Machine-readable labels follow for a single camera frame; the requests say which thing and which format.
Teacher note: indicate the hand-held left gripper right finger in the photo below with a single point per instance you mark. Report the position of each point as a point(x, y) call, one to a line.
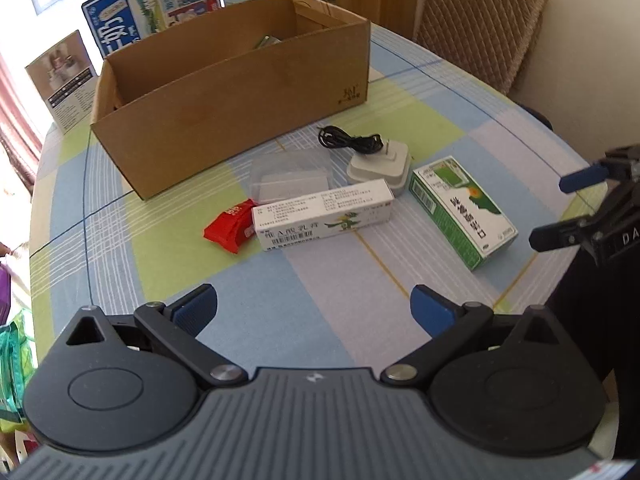
point(430, 308)

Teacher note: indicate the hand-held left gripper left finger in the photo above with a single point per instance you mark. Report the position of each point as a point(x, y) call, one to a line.
point(195, 306)

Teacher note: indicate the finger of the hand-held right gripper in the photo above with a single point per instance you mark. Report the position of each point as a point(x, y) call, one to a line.
point(582, 178)
point(560, 236)

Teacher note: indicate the green medicine box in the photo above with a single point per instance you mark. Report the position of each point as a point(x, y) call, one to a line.
point(465, 210)

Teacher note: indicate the clear plastic box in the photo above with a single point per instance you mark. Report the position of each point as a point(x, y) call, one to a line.
point(290, 175)

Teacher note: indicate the brown cardboard box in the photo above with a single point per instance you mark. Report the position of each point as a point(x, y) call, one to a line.
point(225, 110)

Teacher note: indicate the desktop with checked tablecloth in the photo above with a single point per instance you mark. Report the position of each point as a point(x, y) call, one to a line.
point(150, 240)

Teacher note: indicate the red snack packet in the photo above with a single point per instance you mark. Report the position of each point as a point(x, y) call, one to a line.
point(230, 227)

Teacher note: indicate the long white ointment box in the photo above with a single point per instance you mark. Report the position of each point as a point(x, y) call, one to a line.
point(310, 220)

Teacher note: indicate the white charger plug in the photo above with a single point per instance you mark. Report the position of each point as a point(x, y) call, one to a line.
point(375, 170)

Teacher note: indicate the brown quilted chair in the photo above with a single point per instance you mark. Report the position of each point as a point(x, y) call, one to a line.
point(475, 25)

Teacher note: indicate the green patterned bag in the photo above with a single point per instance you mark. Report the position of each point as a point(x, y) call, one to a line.
point(15, 360)

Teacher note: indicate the purple box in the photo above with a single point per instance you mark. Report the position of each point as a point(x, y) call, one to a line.
point(4, 295)

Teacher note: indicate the pink curtain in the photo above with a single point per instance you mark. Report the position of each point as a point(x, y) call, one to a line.
point(15, 125)

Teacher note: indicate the white product box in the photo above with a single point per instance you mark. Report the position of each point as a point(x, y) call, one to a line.
point(65, 85)

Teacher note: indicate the dark blue milk carton box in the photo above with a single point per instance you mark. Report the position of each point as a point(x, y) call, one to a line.
point(110, 20)

